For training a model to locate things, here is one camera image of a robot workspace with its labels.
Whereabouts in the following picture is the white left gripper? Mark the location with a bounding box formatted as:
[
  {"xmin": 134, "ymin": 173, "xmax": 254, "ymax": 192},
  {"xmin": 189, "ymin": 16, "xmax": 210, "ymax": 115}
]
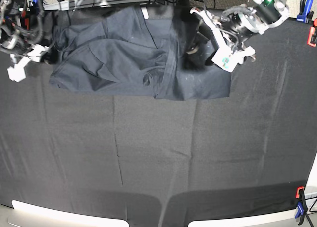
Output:
[{"xmin": 186, "ymin": 7, "xmax": 256, "ymax": 72}]

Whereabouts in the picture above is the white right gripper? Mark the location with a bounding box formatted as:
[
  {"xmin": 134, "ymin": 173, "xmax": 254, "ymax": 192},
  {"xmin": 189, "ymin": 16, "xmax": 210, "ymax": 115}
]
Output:
[{"xmin": 7, "ymin": 44, "xmax": 49, "ymax": 82}]

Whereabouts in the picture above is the dark grey t-shirt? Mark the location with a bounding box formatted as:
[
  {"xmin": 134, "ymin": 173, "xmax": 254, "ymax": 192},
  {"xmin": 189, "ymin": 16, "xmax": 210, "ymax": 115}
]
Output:
[{"xmin": 50, "ymin": 6, "xmax": 231, "ymax": 101}]

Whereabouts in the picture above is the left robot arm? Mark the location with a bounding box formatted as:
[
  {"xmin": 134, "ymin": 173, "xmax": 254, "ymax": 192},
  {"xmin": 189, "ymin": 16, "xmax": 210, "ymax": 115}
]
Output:
[{"xmin": 190, "ymin": 0, "xmax": 289, "ymax": 73}]

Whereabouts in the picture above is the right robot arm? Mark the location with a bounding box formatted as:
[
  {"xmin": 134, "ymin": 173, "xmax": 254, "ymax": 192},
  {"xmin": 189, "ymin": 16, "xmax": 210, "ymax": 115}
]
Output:
[{"xmin": 0, "ymin": 0, "xmax": 50, "ymax": 82}]

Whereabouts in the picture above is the red clamp far left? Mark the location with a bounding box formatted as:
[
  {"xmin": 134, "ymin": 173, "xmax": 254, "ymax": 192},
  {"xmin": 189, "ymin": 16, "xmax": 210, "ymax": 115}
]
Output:
[{"xmin": 21, "ymin": 10, "xmax": 29, "ymax": 30}]

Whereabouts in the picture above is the blue clamp far left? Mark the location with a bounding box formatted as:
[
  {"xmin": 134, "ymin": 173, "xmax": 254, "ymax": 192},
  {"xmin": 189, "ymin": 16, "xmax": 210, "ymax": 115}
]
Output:
[{"xmin": 27, "ymin": 0, "xmax": 44, "ymax": 13}]

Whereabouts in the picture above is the blue clamp far right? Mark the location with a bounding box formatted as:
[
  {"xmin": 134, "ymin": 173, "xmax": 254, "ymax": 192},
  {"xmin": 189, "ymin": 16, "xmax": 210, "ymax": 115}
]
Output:
[{"xmin": 296, "ymin": 0, "xmax": 314, "ymax": 23}]

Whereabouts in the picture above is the red clamp far right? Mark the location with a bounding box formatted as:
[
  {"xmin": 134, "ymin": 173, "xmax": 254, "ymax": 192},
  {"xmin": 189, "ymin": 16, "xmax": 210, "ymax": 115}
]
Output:
[{"xmin": 307, "ymin": 19, "xmax": 317, "ymax": 47}]

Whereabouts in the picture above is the black table cloth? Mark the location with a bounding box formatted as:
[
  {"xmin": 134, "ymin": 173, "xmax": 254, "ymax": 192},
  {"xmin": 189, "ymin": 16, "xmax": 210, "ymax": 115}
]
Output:
[{"xmin": 0, "ymin": 8, "xmax": 317, "ymax": 227}]

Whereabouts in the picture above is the red blue clamp near right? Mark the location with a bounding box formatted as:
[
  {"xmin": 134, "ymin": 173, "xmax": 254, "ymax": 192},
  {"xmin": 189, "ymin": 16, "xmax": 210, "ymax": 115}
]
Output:
[{"xmin": 295, "ymin": 186, "xmax": 314, "ymax": 227}]

